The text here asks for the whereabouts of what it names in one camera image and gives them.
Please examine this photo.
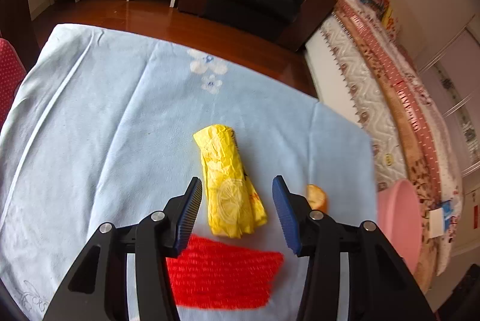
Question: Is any yellow plastic wrapper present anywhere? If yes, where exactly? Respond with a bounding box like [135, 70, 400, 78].
[193, 124, 268, 239]

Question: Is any red foam net sleeve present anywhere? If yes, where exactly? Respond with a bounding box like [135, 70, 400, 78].
[167, 236, 284, 311]

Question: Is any pink plastic trash bin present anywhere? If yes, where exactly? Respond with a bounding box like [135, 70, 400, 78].
[377, 179, 422, 274]

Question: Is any light blue floral tablecloth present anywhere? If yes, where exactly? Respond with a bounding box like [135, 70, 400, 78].
[1, 24, 377, 320]

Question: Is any blue white tissue pack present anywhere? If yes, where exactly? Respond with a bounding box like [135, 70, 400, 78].
[429, 200, 454, 238]

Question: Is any bed with patterned bedding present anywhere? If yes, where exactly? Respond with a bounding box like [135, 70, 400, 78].
[305, 0, 465, 290]

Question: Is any dark wood nightstand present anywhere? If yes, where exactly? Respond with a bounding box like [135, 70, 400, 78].
[276, 0, 337, 52]

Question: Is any yellow red print pillow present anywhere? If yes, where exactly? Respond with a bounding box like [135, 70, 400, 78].
[382, 5, 402, 41]

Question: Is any red polka dot cushion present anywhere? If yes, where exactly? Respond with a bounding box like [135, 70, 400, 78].
[0, 38, 26, 126]

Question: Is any white sliding door wardrobe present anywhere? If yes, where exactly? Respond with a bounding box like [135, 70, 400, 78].
[420, 16, 479, 177]

